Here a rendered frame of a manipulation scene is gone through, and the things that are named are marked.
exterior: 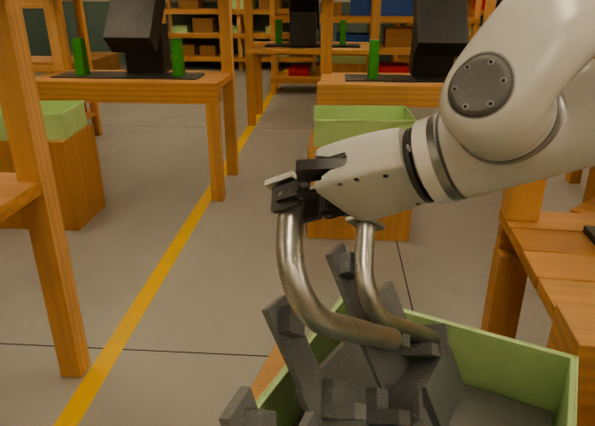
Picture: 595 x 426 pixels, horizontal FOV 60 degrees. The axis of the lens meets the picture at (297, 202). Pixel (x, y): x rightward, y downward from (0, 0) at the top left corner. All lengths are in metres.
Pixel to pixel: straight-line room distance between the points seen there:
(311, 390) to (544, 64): 0.51
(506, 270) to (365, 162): 1.27
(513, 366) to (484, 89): 0.69
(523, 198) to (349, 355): 0.96
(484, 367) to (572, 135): 0.64
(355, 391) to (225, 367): 1.59
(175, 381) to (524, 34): 2.10
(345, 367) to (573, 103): 0.50
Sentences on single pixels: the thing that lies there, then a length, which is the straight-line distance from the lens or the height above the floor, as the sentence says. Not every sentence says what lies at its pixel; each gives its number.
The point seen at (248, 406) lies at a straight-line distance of 0.53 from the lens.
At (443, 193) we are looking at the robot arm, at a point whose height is 1.35.
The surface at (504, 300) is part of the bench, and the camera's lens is 1.78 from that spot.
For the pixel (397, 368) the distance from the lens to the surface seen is 0.93.
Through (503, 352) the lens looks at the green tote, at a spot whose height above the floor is 0.94.
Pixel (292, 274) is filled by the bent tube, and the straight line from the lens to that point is 0.55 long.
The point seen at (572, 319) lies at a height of 0.90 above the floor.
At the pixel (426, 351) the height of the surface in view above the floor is 0.95.
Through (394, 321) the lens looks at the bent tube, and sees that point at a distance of 0.83.
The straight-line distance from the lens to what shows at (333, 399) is 0.74.
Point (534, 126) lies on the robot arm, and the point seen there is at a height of 1.43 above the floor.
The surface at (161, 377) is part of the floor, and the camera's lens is 2.36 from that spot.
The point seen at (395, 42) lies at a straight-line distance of 8.09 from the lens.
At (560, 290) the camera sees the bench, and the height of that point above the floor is 0.88.
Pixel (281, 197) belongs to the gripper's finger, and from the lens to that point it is 0.56.
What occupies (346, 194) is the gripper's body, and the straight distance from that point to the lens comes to 0.51.
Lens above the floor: 1.52
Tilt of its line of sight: 23 degrees down
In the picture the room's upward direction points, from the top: straight up
